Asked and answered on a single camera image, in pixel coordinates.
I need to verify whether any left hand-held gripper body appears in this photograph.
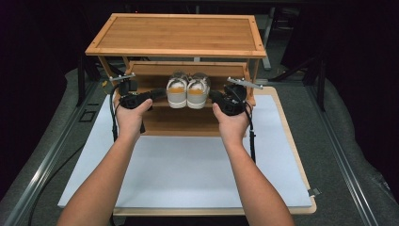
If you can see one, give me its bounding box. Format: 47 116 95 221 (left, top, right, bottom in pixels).
108 73 153 110

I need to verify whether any white foam mat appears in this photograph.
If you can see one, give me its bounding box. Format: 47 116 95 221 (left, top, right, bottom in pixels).
57 93 313 209

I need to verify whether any white sneaker with orange heel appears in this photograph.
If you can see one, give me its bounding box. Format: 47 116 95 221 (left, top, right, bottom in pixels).
186 73 212 110
166 71 189 109

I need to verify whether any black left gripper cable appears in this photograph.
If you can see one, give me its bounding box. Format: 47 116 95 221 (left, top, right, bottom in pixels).
108 84 122 143

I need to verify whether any person's right hand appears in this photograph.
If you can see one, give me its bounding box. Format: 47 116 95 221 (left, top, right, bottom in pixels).
212 103 253 147

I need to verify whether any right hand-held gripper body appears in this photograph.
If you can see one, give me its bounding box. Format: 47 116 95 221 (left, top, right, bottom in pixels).
219 76 263 117

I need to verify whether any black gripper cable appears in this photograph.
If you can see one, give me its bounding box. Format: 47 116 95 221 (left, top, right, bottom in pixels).
244 103 257 165
108 84 122 143

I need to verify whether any person's left hand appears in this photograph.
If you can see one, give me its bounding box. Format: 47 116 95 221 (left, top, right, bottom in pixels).
114 98 153 142

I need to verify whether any grey metal stand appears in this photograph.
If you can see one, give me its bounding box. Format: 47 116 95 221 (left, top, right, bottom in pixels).
261 8 275 71

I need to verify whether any wooden three-tier shoe rack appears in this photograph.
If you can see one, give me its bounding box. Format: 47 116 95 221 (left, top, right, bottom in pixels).
85 12 267 138

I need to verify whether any black floor cable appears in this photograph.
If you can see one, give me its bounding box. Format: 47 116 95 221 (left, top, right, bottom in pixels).
27 142 87 226

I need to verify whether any metal floor rail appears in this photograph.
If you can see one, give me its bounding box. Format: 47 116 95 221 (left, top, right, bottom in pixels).
305 84 380 226
3 81 102 226

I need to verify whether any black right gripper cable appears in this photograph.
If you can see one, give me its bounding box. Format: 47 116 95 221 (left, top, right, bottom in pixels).
244 103 257 165

